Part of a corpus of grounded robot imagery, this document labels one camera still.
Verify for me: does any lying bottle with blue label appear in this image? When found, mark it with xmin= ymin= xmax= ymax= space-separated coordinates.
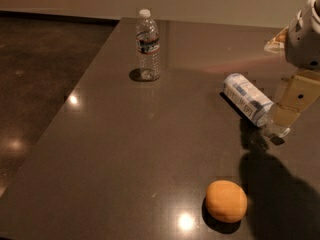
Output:
xmin=223 ymin=73 xmax=290 ymax=138

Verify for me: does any orange fruit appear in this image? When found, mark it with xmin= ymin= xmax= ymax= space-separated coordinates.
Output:
xmin=205 ymin=180 xmax=248 ymax=223

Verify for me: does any clear water bottle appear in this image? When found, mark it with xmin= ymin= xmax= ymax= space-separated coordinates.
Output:
xmin=136 ymin=9 xmax=160 ymax=81

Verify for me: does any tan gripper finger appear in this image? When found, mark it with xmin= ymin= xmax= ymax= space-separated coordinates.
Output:
xmin=269 ymin=69 xmax=320 ymax=128

